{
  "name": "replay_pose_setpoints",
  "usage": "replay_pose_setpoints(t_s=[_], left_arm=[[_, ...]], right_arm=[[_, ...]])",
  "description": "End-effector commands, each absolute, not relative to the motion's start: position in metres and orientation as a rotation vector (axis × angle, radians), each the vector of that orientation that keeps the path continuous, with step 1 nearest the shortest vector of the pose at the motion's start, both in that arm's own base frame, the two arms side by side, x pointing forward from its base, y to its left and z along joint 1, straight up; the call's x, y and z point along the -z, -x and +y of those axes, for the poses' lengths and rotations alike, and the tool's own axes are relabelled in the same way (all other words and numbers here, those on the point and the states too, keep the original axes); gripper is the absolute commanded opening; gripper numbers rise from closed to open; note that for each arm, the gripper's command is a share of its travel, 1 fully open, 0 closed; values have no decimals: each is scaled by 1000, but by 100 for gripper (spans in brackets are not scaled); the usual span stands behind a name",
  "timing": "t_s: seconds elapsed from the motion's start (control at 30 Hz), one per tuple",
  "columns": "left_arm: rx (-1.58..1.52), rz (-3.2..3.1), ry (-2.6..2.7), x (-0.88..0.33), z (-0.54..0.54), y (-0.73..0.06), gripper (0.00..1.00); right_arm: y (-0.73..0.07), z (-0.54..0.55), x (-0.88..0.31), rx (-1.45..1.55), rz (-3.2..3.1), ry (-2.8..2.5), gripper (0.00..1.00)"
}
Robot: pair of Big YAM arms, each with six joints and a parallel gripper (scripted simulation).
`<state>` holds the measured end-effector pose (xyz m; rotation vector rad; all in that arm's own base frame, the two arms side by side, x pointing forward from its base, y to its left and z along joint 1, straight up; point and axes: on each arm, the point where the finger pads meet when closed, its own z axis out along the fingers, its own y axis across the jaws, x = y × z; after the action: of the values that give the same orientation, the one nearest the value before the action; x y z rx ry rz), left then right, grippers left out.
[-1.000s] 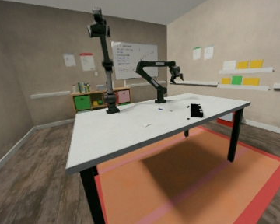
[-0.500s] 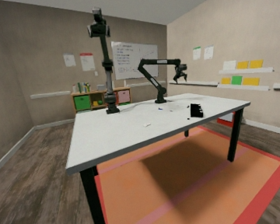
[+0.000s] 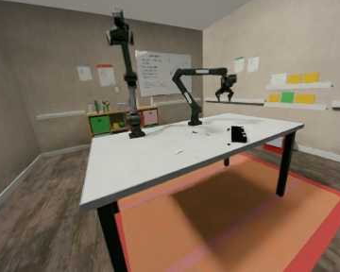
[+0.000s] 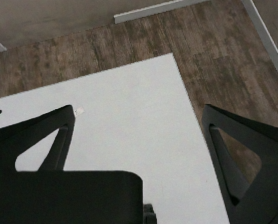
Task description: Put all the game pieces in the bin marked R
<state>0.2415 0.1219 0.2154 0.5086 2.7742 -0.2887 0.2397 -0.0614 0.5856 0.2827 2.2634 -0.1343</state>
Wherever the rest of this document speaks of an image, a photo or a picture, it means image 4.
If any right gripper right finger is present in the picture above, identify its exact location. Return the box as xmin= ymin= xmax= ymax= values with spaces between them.
xmin=202 ymin=104 xmax=278 ymax=224

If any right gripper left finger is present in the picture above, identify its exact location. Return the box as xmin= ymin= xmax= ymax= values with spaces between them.
xmin=0 ymin=104 xmax=76 ymax=171

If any white domino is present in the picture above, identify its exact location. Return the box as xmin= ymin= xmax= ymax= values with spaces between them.
xmin=74 ymin=107 xmax=84 ymax=117

